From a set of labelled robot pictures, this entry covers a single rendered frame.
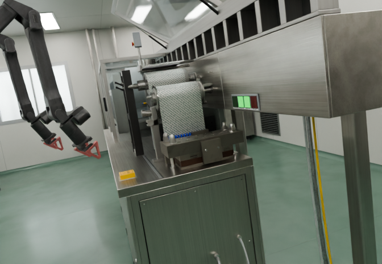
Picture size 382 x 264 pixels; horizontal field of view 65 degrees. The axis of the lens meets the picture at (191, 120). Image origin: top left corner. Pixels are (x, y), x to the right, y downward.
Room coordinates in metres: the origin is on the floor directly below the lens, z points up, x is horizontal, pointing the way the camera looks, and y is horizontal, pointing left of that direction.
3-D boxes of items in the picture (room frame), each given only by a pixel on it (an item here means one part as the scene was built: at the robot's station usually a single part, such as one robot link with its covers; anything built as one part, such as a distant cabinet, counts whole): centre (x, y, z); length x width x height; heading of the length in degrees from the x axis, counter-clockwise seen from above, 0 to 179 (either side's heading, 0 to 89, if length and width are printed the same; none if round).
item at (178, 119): (1.60, 0.04, 1.11); 0.23 x 0.01 x 0.18; 107
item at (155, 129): (1.65, 0.22, 1.05); 0.06 x 0.05 x 0.31; 107
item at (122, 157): (2.54, 0.41, 0.88); 2.52 x 0.66 x 0.04; 17
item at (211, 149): (1.42, -0.08, 0.97); 0.10 x 0.03 x 0.11; 107
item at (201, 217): (2.54, 0.39, 0.43); 2.52 x 0.64 x 0.86; 17
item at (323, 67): (2.38, -0.07, 1.29); 3.10 x 0.28 x 0.30; 17
